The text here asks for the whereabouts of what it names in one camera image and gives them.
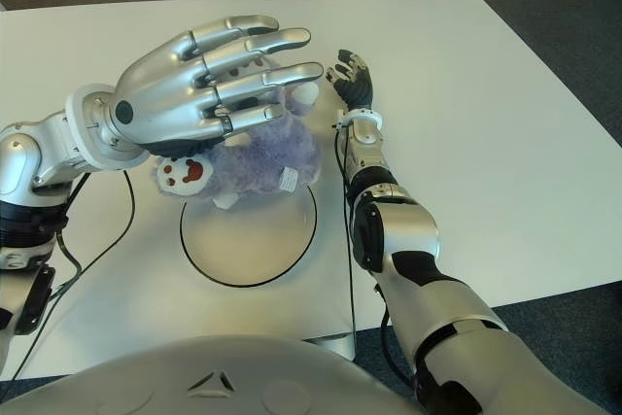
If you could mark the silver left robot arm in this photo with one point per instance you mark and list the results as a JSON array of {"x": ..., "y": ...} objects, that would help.
[{"x": 44, "y": 152}]

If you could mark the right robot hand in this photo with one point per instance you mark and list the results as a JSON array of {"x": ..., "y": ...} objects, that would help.
[{"x": 357, "y": 87}]

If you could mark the silver robot torso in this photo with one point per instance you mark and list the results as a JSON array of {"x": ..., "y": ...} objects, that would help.
[{"x": 218, "y": 376}]

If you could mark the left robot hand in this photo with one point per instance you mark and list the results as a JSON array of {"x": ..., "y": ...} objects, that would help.
[{"x": 170, "y": 99}]

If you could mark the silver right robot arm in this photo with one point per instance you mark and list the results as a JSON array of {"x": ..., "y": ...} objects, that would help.
[{"x": 403, "y": 235}]

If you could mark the white plate black rim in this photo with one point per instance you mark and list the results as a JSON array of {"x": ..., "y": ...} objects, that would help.
[{"x": 248, "y": 245}]

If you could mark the grey table leg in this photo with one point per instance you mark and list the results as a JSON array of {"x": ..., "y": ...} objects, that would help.
[{"x": 335, "y": 344}]

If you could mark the purple plush bunny doll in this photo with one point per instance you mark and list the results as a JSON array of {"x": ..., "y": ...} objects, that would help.
[{"x": 262, "y": 157}]

